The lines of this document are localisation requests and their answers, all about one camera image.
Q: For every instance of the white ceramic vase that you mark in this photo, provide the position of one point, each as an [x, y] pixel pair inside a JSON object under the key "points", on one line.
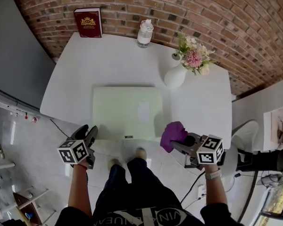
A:
{"points": [[174, 78]]}

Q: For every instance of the person's dark trousers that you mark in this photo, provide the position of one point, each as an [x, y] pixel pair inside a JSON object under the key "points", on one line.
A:
{"points": [[136, 185]]}

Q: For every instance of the person's beige shoe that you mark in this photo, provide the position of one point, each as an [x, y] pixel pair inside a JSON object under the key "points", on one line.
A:
{"points": [[113, 165], [141, 153]]}

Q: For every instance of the purple cloth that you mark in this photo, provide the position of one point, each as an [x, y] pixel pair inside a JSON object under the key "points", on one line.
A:
{"points": [[172, 133]]}

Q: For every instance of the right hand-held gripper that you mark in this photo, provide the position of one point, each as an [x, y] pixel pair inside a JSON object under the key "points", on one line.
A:
{"points": [[210, 152]]}

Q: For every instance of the small blue cup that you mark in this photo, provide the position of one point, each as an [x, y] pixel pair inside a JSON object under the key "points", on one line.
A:
{"points": [[28, 215]]}

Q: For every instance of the person's left beige shoe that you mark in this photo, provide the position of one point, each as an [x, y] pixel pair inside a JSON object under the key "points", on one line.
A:
{"points": [[113, 165]]}

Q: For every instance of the clear plastic bottle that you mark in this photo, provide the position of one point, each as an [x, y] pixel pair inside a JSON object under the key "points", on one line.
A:
{"points": [[144, 36]]}

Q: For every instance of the person's black printed t-shirt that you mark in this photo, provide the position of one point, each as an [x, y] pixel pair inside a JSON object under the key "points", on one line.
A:
{"points": [[80, 218]]}

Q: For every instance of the window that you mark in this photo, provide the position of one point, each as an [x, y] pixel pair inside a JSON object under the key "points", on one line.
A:
{"points": [[276, 204]]}

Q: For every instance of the white wristwatch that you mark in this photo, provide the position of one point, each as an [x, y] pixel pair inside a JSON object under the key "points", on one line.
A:
{"points": [[213, 174]]}

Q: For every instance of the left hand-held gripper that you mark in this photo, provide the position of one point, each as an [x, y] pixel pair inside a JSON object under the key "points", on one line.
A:
{"points": [[73, 153]]}

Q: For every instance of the pink and white flower bouquet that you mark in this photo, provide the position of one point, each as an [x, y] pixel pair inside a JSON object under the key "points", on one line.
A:
{"points": [[193, 58]]}

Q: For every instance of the grey refrigerator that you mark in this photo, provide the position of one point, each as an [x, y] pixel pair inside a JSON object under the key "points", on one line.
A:
{"points": [[11, 55]]}

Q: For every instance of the maroon gold-crested book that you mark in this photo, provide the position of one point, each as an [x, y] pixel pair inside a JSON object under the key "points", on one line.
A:
{"points": [[88, 23]]}

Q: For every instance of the person's right beige shoe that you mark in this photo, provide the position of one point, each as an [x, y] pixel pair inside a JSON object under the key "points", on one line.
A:
{"points": [[141, 153]]}

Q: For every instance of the pale pink tray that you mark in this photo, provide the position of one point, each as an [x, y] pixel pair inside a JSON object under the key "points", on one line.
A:
{"points": [[277, 126]]}

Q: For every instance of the person's right forearm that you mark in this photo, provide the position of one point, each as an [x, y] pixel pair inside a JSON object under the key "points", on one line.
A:
{"points": [[214, 192]]}

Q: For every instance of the white tubular frame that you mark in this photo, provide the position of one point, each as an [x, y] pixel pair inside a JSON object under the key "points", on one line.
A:
{"points": [[2, 166]]}

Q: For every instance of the pale green mat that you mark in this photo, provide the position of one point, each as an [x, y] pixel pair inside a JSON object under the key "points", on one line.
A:
{"points": [[118, 112]]}

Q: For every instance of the brown top side table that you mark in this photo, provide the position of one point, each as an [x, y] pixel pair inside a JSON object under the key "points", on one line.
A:
{"points": [[26, 206]]}

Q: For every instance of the white power strip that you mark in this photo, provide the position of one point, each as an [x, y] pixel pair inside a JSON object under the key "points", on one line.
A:
{"points": [[201, 191]]}

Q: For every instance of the person's left forearm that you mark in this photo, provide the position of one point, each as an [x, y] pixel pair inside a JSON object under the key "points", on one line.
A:
{"points": [[80, 192]]}

